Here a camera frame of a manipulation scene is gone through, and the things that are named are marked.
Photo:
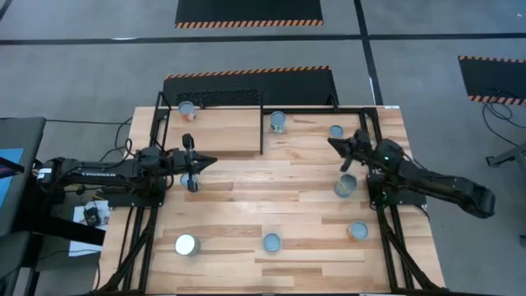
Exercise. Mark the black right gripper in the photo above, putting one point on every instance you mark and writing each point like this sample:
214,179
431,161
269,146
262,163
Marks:
361,150

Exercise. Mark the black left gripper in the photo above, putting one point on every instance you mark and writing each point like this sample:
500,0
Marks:
181,160

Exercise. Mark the small green yellow can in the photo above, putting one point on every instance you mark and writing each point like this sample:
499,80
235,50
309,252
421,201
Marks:
336,131

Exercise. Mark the pink green labelled can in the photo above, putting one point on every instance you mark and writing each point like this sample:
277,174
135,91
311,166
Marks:
184,180

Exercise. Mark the blue yellow labelled can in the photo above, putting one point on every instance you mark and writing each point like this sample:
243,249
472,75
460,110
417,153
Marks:
345,183

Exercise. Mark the white green labelled can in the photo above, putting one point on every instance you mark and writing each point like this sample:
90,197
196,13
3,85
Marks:
278,120

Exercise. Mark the pale pink orange can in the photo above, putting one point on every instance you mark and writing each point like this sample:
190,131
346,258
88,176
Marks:
187,244

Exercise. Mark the orange crate print can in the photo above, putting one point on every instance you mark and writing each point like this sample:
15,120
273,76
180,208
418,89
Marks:
358,230

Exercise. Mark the short teal can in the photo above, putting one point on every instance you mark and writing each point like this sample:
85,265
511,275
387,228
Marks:
272,241

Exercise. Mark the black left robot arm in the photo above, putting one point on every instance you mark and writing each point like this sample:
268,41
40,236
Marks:
98,172

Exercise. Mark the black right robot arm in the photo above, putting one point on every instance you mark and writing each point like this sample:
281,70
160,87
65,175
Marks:
435,181

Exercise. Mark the wooden shelf board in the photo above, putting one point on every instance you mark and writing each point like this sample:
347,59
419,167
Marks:
222,131

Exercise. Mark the orange white labelled can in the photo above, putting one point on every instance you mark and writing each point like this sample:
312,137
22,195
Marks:
186,109

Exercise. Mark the black hazard-striped floor mat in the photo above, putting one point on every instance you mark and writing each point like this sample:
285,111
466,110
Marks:
287,88
493,78
246,10

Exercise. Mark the small black device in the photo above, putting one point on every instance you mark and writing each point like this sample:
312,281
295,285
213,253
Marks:
92,215

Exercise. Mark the white paper sheet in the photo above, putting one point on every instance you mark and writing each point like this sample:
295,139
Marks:
82,242

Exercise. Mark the black floor beam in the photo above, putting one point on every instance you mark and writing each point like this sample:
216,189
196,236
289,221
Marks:
49,214

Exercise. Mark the grey metal stand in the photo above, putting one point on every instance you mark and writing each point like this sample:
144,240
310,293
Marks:
509,155

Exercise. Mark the grey desk top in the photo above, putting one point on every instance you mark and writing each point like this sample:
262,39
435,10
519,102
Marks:
29,135

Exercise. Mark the blue screen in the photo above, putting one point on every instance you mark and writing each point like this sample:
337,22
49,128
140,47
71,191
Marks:
5,193

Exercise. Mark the black metal rig frame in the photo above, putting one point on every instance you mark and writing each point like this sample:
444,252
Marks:
312,110

